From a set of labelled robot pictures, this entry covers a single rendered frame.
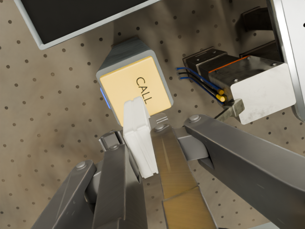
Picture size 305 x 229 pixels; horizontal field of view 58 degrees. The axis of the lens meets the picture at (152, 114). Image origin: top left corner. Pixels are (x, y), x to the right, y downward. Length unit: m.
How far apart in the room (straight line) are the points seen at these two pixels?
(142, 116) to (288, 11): 0.39
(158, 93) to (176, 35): 0.47
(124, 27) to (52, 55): 0.20
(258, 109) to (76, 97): 0.50
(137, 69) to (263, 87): 0.22
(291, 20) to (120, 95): 0.33
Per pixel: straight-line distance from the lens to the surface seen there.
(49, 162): 0.87
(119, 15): 0.28
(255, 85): 0.44
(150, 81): 0.29
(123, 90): 0.29
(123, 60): 0.31
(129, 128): 0.16
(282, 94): 0.46
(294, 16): 0.52
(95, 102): 0.78
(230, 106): 0.42
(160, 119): 0.17
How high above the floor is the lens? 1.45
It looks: 72 degrees down
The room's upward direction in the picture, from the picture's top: 163 degrees clockwise
